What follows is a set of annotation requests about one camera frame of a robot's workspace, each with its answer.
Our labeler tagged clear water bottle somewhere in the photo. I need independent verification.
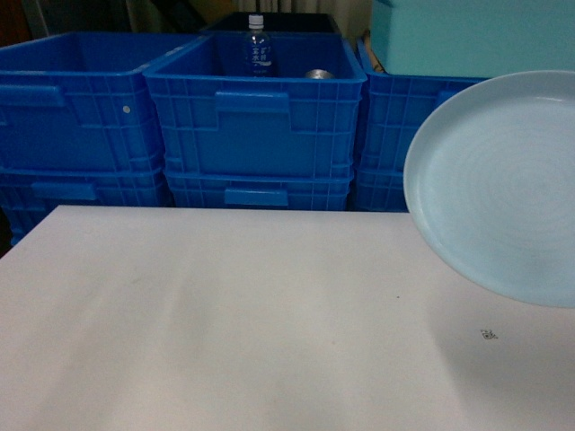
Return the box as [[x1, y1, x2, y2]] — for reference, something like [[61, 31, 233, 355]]
[[243, 14, 274, 77]]

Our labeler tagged blue crate lower right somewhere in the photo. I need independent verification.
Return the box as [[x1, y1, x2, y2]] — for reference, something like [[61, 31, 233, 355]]
[[352, 169, 408, 213]]

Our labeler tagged blue crate upper middle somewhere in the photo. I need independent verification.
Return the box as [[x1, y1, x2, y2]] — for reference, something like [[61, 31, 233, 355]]
[[145, 32, 366, 179]]

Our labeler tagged blue crate upper right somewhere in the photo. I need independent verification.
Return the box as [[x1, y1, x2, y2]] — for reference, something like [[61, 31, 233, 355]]
[[355, 38, 491, 174]]

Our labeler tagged light blue round tray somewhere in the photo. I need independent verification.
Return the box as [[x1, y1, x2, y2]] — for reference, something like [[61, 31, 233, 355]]
[[403, 70, 574, 308]]

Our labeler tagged blue crate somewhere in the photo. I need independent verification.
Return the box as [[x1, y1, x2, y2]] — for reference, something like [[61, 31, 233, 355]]
[[355, 38, 491, 174], [164, 172, 353, 211], [1, 32, 195, 173], [352, 169, 408, 213], [145, 32, 366, 179], [1, 169, 173, 244]]

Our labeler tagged metal can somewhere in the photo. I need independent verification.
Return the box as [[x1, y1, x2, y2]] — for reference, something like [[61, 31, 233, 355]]
[[305, 68, 334, 80]]

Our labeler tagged teal plastic bin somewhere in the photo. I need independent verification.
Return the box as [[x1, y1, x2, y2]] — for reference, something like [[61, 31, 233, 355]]
[[370, 1, 574, 78]]

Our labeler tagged blue crate lower left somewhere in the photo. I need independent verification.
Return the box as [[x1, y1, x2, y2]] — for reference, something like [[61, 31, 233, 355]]
[[1, 169, 173, 244]]

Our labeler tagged blue crate upper left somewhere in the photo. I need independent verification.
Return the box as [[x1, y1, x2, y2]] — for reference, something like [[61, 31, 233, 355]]
[[1, 32, 195, 173]]

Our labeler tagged dark navy crate behind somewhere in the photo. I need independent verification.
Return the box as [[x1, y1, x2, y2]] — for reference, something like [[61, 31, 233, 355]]
[[202, 12, 341, 35]]

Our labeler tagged blue crate lower middle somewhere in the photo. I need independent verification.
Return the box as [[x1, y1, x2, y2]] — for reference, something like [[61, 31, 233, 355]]
[[164, 172, 353, 211]]

